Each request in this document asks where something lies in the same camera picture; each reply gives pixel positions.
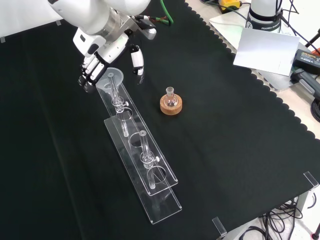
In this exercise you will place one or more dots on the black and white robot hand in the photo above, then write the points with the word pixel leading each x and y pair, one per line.
pixel 110 48

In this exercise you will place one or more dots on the clear plastic funnel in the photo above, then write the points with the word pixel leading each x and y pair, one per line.
pixel 120 75

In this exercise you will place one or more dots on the clear acrylic funnel stand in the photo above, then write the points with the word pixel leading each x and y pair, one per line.
pixel 163 208

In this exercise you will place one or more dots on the small round-bottom glass flask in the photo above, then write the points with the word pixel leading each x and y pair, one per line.
pixel 171 100

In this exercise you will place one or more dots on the yellow stop button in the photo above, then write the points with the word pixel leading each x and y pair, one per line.
pixel 230 4

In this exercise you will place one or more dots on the black bench cloth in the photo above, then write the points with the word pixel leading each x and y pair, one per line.
pixel 225 130

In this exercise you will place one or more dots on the pale board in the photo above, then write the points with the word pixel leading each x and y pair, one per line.
pixel 265 51

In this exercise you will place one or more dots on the black power adapter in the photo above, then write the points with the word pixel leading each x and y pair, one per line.
pixel 308 60

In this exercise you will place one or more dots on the black tripod leg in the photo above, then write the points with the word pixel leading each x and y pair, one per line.
pixel 312 40

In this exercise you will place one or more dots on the clear acrylic cloth clip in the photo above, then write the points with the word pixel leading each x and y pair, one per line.
pixel 219 226
pixel 311 179

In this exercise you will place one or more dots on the grey table leg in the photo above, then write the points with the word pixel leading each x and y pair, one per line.
pixel 302 203

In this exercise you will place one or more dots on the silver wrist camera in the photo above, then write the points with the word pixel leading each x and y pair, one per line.
pixel 149 33

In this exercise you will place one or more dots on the grey metal base plate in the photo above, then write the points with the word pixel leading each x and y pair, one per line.
pixel 225 23

